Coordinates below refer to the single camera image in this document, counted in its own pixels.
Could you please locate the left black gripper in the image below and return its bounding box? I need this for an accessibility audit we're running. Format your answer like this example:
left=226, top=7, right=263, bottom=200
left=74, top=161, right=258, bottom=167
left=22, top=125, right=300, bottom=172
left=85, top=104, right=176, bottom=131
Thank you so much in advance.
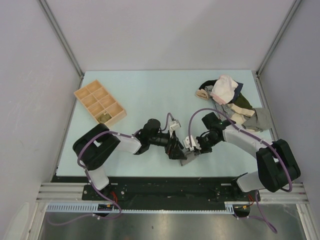
left=148, top=128, right=187, bottom=159

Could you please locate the grey underwear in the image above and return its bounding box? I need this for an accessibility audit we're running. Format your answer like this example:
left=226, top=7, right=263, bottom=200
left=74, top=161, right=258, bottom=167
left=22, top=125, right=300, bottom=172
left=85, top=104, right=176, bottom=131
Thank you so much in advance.
left=180, top=151, right=199, bottom=166

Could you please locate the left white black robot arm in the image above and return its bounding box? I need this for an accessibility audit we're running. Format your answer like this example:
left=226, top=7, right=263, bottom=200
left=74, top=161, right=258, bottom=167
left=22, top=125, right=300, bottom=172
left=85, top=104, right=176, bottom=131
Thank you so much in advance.
left=72, top=118, right=187, bottom=200

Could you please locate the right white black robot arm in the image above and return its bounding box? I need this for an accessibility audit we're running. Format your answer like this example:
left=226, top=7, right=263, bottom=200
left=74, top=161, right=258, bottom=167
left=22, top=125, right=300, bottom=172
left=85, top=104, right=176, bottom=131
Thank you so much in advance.
left=187, top=112, right=301, bottom=201

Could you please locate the cream beige garment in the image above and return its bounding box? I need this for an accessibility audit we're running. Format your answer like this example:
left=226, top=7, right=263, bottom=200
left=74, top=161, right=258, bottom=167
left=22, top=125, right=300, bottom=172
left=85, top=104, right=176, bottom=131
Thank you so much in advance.
left=228, top=103, right=255, bottom=124

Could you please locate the beige rolled garment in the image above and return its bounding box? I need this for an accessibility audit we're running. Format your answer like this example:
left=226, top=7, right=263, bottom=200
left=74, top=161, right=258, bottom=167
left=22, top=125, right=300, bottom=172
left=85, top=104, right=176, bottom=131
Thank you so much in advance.
left=195, top=89, right=209, bottom=101

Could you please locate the pink white garment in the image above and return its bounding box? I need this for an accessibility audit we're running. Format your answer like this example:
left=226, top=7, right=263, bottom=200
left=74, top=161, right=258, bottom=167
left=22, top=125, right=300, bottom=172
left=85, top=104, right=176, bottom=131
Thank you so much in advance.
left=210, top=75, right=239, bottom=105

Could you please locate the dark olive garment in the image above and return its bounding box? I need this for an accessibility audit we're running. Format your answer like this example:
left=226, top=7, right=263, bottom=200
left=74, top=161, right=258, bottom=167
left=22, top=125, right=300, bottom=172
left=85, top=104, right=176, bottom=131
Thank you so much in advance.
left=234, top=93, right=253, bottom=110

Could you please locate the navy blue garment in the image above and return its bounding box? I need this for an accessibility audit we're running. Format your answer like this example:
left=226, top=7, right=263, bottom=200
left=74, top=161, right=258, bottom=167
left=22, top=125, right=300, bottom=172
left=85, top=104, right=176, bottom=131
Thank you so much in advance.
left=234, top=82, right=244, bottom=98

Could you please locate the black garment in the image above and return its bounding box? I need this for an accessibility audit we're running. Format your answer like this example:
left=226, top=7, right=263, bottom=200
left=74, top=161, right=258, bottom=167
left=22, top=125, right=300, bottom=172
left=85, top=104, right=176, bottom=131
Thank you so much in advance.
left=199, top=79, right=217, bottom=90

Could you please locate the grey garment at table edge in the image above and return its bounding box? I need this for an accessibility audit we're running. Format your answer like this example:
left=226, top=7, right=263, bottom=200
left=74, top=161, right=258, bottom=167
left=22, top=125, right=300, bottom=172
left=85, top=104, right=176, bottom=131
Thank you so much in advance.
left=242, top=108, right=272, bottom=132

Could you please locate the olive rolled garment in tray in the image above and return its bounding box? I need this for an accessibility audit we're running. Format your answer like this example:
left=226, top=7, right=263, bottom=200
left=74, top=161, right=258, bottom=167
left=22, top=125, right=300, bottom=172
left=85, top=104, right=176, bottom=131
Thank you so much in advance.
left=97, top=112, right=112, bottom=124

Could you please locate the wooden compartment tray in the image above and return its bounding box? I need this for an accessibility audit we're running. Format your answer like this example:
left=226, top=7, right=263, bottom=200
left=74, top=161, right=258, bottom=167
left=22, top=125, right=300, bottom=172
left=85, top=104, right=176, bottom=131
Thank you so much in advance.
left=74, top=79, right=127, bottom=127

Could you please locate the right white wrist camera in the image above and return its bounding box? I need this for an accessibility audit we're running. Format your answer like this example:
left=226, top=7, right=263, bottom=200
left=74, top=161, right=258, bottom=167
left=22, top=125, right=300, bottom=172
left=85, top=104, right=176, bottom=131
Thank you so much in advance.
left=183, top=135, right=201, bottom=152

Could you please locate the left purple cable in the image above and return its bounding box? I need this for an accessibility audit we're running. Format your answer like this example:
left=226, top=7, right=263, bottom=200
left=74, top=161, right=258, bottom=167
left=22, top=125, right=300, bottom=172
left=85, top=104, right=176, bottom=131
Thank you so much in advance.
left=46, top=112, right=176, bottom=226

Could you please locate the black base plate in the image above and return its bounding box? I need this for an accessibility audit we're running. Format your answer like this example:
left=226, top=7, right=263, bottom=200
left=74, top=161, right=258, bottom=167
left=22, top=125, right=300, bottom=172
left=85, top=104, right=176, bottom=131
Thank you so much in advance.
left=51, top=175, right=265, bottom=203

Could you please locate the white slotted cable duct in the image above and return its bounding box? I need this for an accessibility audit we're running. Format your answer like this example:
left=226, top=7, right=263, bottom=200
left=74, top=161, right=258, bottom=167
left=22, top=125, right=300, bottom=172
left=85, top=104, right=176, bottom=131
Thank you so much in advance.
left=46, top=202, right=250, bottom=215

